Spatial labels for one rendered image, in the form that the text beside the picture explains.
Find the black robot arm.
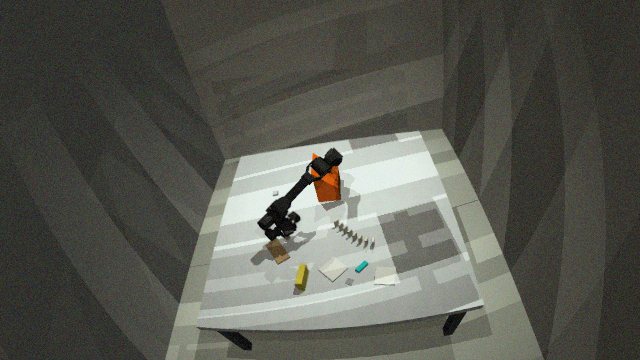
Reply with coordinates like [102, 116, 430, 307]
[257, 148, 343, 237]

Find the yellow rectangular block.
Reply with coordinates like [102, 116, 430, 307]
[296, 263, 309, 291]

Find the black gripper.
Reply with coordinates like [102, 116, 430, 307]
[265, 212, 301, 241]

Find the cyan rectangular block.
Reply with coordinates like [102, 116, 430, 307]
[355, 261, 368, 273]

